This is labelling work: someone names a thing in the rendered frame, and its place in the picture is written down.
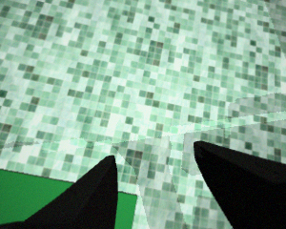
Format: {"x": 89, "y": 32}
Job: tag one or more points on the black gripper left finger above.
{"x": 90, "y": 203}

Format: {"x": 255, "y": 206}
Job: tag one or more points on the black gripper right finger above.
{"x": 250, "y": 190}

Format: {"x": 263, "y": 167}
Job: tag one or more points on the green circuit board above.
{"x": 22, "y": 195}

